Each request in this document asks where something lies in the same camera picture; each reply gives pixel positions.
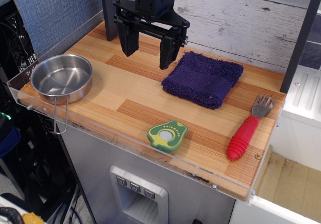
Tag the clear acrylic table guard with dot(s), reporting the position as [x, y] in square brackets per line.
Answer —
[127, 98]

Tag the blue fabric panel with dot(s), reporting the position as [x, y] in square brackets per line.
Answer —
[54, 26]

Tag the grey water dispenser panel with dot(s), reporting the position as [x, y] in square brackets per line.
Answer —
[139, 200]

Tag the fork with red handle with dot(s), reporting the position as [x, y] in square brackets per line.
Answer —
[241, 139]

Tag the dark grey post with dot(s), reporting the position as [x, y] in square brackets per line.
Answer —
[300, 44]
[109, 11]

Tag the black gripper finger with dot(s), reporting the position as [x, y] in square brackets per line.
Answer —
[128, 36]
[169, 48]

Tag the purple folded cloth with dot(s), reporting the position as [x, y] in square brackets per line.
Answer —
[202, 80]

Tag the dark grey right post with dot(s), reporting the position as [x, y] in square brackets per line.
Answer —
[300, 44]

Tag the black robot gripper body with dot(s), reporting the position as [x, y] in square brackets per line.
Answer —
[142, 13]

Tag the green yellow toy avocado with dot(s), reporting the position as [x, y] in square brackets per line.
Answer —
[168, 136]

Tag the white toy sink unit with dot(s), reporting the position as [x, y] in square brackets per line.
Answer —
[288, 188]

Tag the metal pot with wire handle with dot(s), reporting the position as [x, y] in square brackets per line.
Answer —
[62, 80]

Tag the dark grey left post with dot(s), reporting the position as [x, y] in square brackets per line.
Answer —
[109, 11]

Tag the silver toy fridge cabinet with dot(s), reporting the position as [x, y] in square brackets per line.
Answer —
[150, 181]

